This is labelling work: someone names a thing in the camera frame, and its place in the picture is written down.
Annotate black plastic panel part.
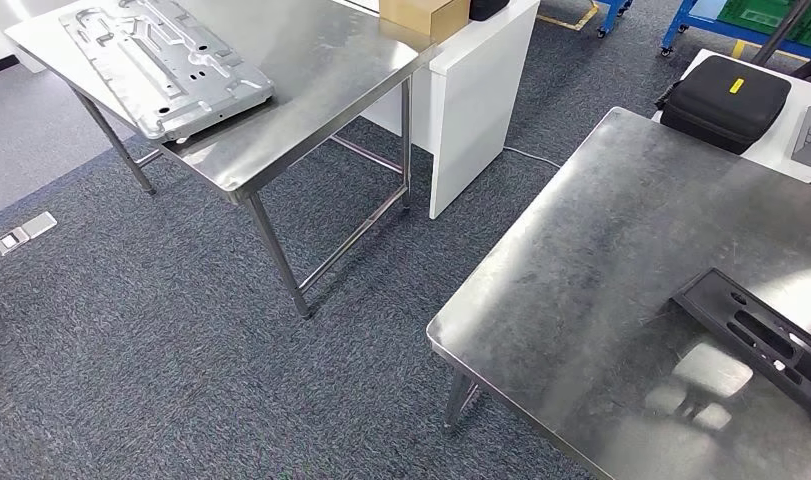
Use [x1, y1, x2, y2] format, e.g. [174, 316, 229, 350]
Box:
[670, 266, 811, 427]

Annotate stainless steel workbench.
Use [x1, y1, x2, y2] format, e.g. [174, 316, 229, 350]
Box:
[425, 106, 811, 480]

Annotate white desk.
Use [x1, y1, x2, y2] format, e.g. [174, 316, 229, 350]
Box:
[338, 0, 541, 222]
[650, 48, 811, 191]

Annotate stainless steel table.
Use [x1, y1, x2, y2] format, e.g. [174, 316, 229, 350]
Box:
[4, 0, 440, 321]

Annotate brown cardboard box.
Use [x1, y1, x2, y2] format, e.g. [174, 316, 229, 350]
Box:
[377, 0, 472, 45]

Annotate small black pouch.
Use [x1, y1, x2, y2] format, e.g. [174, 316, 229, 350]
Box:
[468, 0, 512, 23]

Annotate stamped silver metal panel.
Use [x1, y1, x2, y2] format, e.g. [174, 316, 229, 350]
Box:
[58, 0, 276, 143]

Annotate blue wheeled rack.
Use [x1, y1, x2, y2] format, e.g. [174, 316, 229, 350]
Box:
[659, 0, 811, 62]
[596, 0, 636, 40]

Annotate black case with yellow label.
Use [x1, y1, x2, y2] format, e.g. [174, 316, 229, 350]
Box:
[654, 54, 793, 156]

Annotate silver floor socket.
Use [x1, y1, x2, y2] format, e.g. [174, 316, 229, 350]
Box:
[0, 211, 59, 258]

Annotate green board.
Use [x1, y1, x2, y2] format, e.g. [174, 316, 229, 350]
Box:
[717, 0, 811, 50]

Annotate dark metal pole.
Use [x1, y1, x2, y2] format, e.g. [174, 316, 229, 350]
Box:
[752, 0, 811, 68]

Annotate white floor cable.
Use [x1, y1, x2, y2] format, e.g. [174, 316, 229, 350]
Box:
[502, 144, 563, 171]

